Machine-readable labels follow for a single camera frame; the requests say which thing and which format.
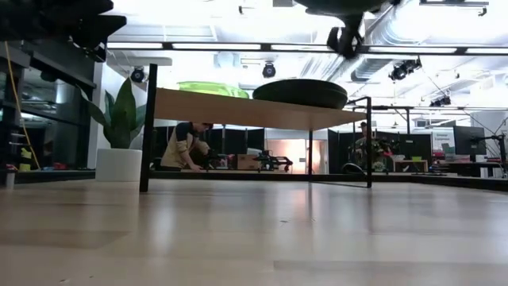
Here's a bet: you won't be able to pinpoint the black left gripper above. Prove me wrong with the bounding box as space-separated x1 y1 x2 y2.
0 0 128 63

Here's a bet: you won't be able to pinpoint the wooden shelf black legs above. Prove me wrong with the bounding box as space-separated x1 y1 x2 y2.
138 63 374 195

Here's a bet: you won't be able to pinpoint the overhead light bar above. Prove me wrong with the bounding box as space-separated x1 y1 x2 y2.
106 41 508 56

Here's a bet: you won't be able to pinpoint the green snake plant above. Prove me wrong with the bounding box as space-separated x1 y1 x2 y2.
79 77 148 151

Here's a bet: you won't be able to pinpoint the person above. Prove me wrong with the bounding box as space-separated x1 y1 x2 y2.
348 121 394 172
160 121 215 172

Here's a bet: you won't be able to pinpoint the white plant pot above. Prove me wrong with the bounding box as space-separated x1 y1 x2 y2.
94 148 143 183

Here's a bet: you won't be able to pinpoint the black low robot cart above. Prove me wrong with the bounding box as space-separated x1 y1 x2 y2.
253 149 294 173

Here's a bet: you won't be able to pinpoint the small wooden bench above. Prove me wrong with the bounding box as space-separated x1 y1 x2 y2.
392 158 429 173

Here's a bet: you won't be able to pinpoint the yellow object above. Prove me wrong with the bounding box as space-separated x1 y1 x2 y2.
18 147 33 172

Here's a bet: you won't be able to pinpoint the brown cardboard box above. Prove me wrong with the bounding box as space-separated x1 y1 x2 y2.
237 153 263 171

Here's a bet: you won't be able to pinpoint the black computer monitor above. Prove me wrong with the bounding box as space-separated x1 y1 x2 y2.
452 126 488 157

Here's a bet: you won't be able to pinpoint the yellow orange power cable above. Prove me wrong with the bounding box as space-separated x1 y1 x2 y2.
3 41 42 171

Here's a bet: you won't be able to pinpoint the white wall poster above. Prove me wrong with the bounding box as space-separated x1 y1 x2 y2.
431 129 456 153

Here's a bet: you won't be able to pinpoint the black aluminium rig frame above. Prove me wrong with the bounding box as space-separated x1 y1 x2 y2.
0 168 508 192

